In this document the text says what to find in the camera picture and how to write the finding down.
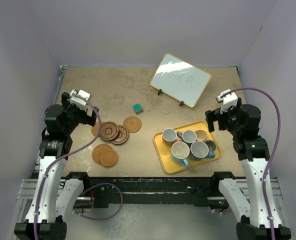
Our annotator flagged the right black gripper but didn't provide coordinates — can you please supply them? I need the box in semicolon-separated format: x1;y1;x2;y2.
205;101;243;136

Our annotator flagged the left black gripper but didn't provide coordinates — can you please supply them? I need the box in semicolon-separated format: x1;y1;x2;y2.
62;92;97;135

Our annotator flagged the plain orange coaster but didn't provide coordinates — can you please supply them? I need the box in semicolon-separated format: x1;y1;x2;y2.
99;149;119;167
91;122;103;136

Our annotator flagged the dark brown ringed coaster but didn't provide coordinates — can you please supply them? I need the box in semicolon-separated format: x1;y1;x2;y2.
100;121;119;141

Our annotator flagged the light woven front coaster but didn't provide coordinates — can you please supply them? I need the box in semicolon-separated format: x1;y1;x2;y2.
92;144;113;164

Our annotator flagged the light woven coaster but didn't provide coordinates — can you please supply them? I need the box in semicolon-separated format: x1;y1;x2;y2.
123;116;142;133
92;144;113;164

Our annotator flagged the plain orange front coaster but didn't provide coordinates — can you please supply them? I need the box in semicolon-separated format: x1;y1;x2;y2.
99;149;119;167

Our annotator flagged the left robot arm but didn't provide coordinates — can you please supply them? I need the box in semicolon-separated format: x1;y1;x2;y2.
14;90;101;240

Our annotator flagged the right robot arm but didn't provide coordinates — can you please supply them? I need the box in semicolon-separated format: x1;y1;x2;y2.
205;103;292;240

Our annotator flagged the small orange cup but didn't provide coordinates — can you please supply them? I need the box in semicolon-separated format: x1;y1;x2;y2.
195;130;208;142

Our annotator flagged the small grey cup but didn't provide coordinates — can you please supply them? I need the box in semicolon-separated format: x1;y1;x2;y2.
204;140;217;153

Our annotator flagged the blue patterned mug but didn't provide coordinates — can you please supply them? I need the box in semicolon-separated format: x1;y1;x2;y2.
190;141;216;162

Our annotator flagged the large teal mug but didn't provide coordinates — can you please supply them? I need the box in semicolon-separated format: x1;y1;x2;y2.
170;141;190;168

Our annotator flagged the green whiteboard eraser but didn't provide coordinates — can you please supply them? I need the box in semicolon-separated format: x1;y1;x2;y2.
133;103;144;115

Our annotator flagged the grey handled mug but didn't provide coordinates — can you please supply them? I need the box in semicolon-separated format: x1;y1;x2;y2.
182;130;197;145

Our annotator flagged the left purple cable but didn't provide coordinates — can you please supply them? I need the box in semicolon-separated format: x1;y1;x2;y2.
32;99;101;240

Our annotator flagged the purple cable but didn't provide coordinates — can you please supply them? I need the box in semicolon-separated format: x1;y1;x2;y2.
221;87;281;240
32;99;101;240

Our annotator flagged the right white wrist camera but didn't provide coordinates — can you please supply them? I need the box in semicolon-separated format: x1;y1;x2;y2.
216;89;238;114

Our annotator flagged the pink handled patterned mug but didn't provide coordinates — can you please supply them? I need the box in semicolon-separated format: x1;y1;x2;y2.
162;128;181;146

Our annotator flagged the small whiteboard with wooden frame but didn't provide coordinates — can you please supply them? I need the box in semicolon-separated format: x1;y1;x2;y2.
150;53;212;108

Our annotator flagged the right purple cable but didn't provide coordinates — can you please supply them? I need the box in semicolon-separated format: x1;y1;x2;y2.
221;87;281;240

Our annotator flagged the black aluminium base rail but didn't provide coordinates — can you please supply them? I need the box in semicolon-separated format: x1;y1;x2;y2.
17;171;281;209

